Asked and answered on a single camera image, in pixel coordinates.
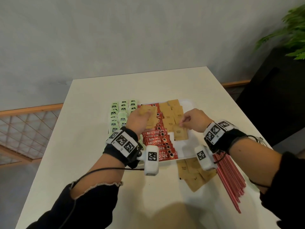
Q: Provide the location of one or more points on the person's right hand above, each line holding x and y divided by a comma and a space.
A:
197, 120

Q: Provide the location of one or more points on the person's left hand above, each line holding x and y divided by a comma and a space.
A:
137, 121

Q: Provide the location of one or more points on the brown sugar packet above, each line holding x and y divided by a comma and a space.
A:
147, 109
180, 134

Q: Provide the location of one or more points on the rows of laid tea bags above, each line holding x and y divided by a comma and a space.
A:
124, 103

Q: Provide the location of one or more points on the white tray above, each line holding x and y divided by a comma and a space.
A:
193, 145

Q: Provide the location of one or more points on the red Nescafe coffee sticks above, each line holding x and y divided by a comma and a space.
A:
155, 140

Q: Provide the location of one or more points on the pile of brown sugar packets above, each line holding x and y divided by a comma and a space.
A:
193, 174

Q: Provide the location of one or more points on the red stirrer sticks bundle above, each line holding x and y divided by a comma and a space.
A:
231, 176

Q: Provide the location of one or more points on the person's right forearm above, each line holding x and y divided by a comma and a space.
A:
255, 162

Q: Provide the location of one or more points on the person's left forearm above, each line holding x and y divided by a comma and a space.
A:
100, 174

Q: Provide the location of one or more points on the person's black top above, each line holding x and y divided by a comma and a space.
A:
83, 207

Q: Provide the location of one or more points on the black left wristband marker tags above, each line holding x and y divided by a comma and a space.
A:
121, 145

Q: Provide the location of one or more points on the black furniture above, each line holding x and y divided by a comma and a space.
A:
271, 100

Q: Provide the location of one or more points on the wooden lattice screen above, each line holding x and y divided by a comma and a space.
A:
28, 109

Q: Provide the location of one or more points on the green hanging plant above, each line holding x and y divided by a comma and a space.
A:
290, 33

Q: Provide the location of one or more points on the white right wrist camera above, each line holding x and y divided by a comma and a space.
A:
203, 158

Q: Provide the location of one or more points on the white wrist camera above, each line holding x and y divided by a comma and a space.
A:
203, 158
152, 162

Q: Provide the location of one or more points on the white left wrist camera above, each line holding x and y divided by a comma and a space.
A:
152, 162

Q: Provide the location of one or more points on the wooden wall rail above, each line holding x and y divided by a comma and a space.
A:
236, 83

